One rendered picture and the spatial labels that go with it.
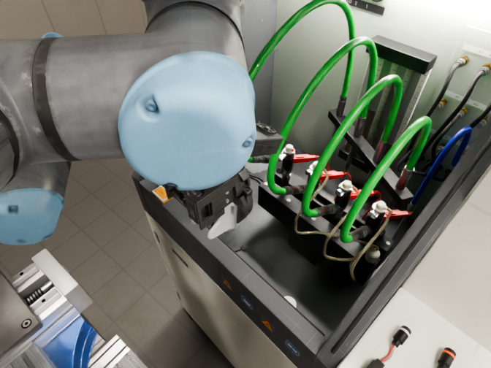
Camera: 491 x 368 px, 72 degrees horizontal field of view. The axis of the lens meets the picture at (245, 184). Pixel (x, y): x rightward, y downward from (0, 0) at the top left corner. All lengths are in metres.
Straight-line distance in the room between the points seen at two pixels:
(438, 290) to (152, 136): 0.66
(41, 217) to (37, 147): 0.21
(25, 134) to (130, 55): 0.07
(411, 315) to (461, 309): 0.08
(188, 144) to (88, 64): 0.07
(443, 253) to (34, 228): 0.63
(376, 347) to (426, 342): 0.09
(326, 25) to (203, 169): 0.82
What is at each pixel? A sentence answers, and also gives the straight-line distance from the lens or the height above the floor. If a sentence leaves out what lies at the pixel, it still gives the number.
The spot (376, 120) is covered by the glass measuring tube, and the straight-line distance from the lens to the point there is 0.97.
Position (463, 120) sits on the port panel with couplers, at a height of 1.18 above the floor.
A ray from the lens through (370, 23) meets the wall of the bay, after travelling 0.91.
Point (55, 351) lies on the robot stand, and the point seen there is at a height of 0.90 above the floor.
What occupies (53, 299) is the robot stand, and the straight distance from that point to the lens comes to 0.81.
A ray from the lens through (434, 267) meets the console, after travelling 0.73.
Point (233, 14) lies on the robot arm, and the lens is 0.28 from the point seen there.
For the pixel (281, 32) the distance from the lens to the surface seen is 0.60.
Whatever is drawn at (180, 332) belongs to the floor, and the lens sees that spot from 1.75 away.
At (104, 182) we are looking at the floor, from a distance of 2.42.
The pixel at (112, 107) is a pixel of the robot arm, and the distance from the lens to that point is 0.20.
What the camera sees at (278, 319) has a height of 0.95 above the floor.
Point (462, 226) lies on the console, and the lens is 0.67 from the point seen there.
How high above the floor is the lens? 1.63
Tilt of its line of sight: 48 degrees down
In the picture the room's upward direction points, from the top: 1 degrees counter-clockwise
